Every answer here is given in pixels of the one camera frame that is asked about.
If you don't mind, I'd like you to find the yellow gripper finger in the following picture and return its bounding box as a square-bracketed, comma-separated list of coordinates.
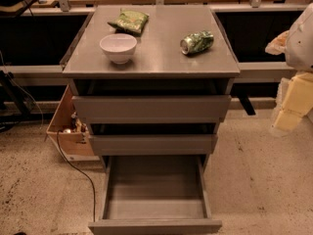
[270, 71, 313, 137]
[265, 30, 289, 55]

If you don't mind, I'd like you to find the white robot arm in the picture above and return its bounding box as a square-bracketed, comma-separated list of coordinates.
[265, 3, 313, 136]

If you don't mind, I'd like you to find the grey drawer cabinet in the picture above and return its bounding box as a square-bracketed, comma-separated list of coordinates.
[59, 5, 242, 168]

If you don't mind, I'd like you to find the grey top drawer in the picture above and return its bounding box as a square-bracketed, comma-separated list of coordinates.
[72, 95, 231, 123]

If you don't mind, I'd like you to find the open grey bottom drawer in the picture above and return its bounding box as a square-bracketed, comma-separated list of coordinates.
[89, 155, 222, 235]

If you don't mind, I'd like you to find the grey middle drawer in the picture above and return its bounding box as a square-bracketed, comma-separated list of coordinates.
[89, 134, 217, 156]

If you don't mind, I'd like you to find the green chip bag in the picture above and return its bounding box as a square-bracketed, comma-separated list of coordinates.
[108, 9, 149, 34]

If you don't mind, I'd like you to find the white ceramic bowl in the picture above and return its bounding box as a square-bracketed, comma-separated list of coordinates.
[100, 33, 137, 64]

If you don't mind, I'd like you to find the wooden box with clutter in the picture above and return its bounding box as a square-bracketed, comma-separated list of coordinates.
[46, 86, 98, 162]

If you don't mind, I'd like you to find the black floor cable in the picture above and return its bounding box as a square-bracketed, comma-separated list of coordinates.
[56, 129, 97, 223]

